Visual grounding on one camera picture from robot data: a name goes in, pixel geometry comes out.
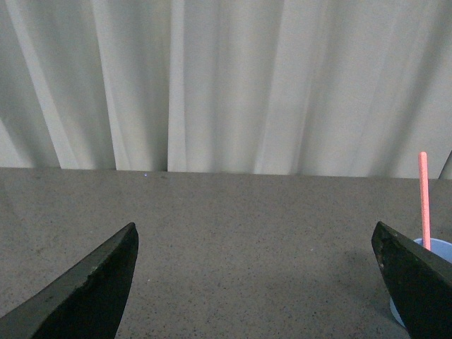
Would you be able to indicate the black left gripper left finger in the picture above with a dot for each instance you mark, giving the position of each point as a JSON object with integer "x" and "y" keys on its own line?
{"x": 87, "y": 301}

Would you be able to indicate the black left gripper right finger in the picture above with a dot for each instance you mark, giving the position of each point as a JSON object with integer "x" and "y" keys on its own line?
{"x": 418, "y": 281}

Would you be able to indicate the blue plastic cup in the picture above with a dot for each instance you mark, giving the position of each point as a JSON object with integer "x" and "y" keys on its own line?
{"x": 440, "y": 248}

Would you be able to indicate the pink chopstick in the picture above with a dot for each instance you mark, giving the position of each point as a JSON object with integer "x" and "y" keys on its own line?
{"x": 424, "y": 198}

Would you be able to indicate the white curtain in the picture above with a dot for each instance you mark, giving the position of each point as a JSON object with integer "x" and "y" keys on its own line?
{"x": 334, "y": 88}

